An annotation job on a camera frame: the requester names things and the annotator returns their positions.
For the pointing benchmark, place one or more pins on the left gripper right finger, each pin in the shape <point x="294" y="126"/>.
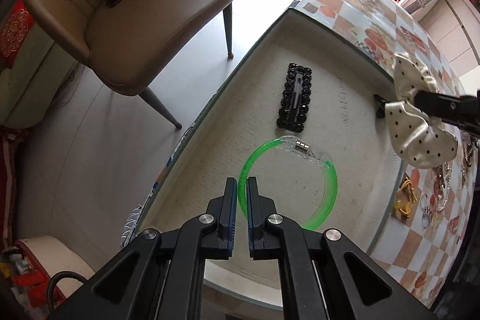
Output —
<point x="305" y="267"/>

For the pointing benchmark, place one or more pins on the checkered patterned tablecloth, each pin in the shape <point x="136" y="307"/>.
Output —
<point x="427" y="223"/>

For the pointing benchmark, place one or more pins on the small black claw clip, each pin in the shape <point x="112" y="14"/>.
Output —
<point x="381" y="102"/>

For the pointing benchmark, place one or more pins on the green translucent bangle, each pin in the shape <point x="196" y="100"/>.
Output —
<point x="298" y="173"/>

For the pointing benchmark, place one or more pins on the red embroidered cushion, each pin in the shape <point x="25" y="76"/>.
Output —
<point x="13" y="33"/>

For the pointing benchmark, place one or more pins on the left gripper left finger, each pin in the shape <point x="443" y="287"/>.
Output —
<point x="209" y="236"/>

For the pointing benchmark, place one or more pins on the cream polka dot scrunchie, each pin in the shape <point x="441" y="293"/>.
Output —
<point x="417" y="139"/>

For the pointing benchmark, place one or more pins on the grey shallow cardboard box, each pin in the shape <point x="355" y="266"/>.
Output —
<point x="243" y="114"/>

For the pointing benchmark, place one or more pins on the black beaded hair clip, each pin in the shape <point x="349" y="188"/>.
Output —
<point x="296" y="98"/>

